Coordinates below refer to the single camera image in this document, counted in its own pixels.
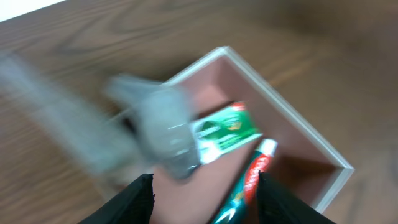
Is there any white box with pink interior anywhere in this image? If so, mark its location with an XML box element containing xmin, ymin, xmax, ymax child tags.
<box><xmin>150</xmin><ymin>47</ymin><xmax>354</xmax><ymax>224</ymax></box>

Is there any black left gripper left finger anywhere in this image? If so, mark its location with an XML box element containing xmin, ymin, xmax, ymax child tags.
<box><xmin>79</xmin><ymin>174</ymin><xmax>155</xmax><ymax>224</ymax></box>

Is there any green and white soap box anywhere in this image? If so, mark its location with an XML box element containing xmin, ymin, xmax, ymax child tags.
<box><xmin>190</xmin><ymin>101</ymin><xmax>262</xmax><ymax>164</ymax></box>

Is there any green Colgate toothpaste tube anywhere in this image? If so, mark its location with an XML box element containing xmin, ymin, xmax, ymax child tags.
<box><xmin>211</xmin><ymin>139</ymin><xmax>278</xmax><ymax>224</ymax></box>

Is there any clear foam pump bottle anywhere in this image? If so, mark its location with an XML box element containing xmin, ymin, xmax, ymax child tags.
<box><xmin>105</xmin><ymin>73</ymin><xmax>200</xmax><ymax>179</ymax></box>

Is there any white shampoo tube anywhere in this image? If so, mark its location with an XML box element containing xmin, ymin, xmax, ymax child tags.
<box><xmin>1</xmin><ymin>53</ymin><xmax>151</xmax><ymax>178</ymax></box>

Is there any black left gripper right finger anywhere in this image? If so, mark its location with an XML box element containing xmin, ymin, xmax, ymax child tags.
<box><xmin>256</xmin><ymin>172</ymin><xmax>335</xmax><ymax>224</ymax></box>

